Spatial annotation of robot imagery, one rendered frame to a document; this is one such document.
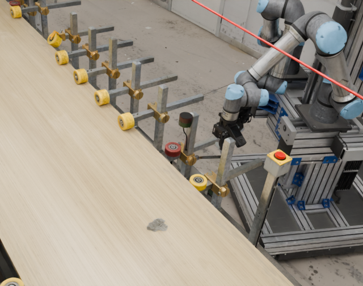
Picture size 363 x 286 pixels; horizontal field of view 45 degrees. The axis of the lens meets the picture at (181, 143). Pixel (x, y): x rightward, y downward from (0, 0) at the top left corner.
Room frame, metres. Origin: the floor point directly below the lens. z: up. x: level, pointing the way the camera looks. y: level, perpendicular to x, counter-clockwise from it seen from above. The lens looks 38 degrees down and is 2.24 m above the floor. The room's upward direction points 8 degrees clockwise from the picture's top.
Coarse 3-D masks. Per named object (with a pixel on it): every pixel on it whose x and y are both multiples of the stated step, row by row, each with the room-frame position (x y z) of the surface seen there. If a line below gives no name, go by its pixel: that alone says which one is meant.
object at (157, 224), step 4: (156, 220) 1.20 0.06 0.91; (160, 220) 1.21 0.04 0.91; (164, 220) 1.22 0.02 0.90; (152, 224) 1.18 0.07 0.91; (156, 224) 1.18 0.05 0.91; (160, 224) 1.18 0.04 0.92; (164, 224) 1.19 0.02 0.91; (148, 228) 1.16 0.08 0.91; (152, 228) 1.16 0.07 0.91; (156, 228) 1.16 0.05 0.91; (160, 228) 1.17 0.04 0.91; (164, 228) 1.17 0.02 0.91
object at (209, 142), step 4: (204, 140) 1.85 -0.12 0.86; (208, 140) 1.85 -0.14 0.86; (212, 140) 1.85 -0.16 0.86; (216, 140) 1.87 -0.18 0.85; (196, 144) 1.80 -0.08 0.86; (200, 144) 1.81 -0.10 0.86; (204, 144) 1.81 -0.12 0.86; (208, 144) 1.83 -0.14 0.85; (212, 144) 1.85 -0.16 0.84; (196, 148) 1.78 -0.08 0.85; (200, 148) 1.80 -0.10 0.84; (168, 156) 1.68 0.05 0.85; (172, 160) 1.68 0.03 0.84
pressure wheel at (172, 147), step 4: (168, 144) 1.71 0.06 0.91; (172, 144) 1.72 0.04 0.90; (176, 144) 1.72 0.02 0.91; (168, 148) 1.68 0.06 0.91; (172, 148) 1.69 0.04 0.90; (176, 148) 1.69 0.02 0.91; (180, 148) 1.69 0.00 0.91; (164, 152) 1.68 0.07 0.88; (168, 152) 1.66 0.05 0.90; (172, 152) 1.66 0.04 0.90; (176, 152) 1.66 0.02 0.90; (180, 152) 1.69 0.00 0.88; (172, 156) 1.66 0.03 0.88; (176, 156) 1.66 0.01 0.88
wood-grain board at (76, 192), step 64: (0, 0) 3.19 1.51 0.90; (0, 64) 2.25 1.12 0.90; (64, 64) 2.36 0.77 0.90; (0, 128) 1.66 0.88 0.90; (64, 128) 1.73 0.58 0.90; (0, 192) 1.24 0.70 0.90; (64, 192) 1.30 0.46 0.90; (128, 192) 1.35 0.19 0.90; (192, 192) 1.40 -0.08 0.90; (64, 256) 0.98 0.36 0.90; (128, 256) 1.02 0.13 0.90; (192, 256) 1.06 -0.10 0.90; (256, 256) 1.10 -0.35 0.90
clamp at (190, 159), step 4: (180, 156) 1.71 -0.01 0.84; (184, 156) 1.69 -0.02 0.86; (188, 156) 1.68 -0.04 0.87; (192, 156) 1.69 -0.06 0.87; (184, 160) 1.69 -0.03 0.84; (188, 160) 1.67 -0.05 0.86; (192, 160) 1.67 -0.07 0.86; (196, 160) 1.69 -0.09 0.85; (188, 164) 1.66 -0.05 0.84; (192, 164) 1.68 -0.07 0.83
